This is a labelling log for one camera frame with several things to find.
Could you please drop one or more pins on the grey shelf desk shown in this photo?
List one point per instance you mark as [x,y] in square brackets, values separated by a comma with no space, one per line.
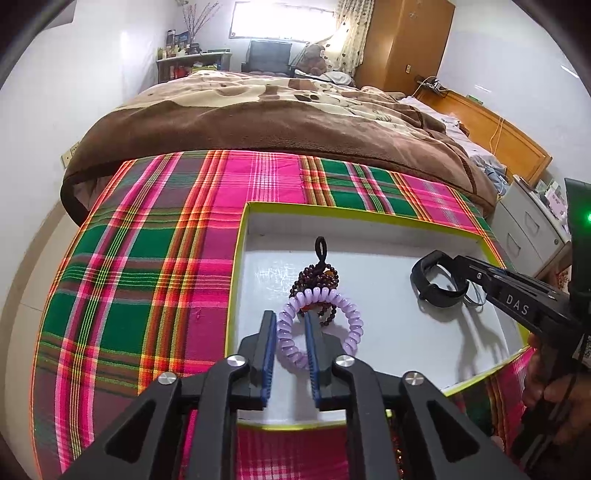
[203,62]

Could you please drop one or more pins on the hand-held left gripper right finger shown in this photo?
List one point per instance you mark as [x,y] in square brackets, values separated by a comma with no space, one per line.
[311,364]

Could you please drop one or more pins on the grey nightstand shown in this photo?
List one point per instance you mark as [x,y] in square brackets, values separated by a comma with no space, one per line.
[521,226]

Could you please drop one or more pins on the wooden bed headboard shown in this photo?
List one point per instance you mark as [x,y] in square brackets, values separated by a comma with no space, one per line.
[508,138]

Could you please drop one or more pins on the brown patterned blanket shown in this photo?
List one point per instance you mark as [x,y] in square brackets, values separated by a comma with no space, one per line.
[231,124]

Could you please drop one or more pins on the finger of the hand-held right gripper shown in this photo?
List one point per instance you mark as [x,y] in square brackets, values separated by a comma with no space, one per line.
[526,282]
[478,272]

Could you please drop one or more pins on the light bed sheet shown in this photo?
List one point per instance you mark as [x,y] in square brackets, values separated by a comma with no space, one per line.
[452,124]

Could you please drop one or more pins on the bare branch decoration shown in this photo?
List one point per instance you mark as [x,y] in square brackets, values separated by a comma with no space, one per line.
[196,23]

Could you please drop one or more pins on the wooden wardrobe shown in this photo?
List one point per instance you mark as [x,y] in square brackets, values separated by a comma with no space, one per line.
[406,46]

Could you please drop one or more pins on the bottles on shelf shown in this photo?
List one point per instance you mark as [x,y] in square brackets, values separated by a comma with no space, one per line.
[178,46]

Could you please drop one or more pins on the dark armchair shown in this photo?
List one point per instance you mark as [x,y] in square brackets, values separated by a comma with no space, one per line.
[268,55]

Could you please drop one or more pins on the person's right hand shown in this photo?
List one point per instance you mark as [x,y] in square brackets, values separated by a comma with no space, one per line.
[569,402]

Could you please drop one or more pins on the white pillow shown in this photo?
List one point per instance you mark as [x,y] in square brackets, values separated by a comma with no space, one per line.
[339,78]

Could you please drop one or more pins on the black smart band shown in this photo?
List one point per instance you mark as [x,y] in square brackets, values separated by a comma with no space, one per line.
[431,296]

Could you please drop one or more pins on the patterned curtain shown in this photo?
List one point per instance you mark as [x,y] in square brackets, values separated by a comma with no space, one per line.
[353,41]

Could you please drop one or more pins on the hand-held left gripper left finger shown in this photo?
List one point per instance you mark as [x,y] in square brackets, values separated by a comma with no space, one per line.
[267,364]

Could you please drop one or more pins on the white box with yellow-green rim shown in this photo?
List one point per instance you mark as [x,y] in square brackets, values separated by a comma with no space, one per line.
[383,355]

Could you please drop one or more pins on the bright window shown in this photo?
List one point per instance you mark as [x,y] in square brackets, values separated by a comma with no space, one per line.
[277,21]

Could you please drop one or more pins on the pink green plaid cloth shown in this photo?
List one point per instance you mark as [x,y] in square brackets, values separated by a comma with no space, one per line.
[138,277]

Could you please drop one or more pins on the wall outlet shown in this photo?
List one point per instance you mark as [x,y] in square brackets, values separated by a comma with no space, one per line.
[70,154]

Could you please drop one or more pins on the power strip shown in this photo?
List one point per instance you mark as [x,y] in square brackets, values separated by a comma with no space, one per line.
[434,84]

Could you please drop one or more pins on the brown teddy bear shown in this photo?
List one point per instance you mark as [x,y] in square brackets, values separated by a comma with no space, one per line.
[314,57]

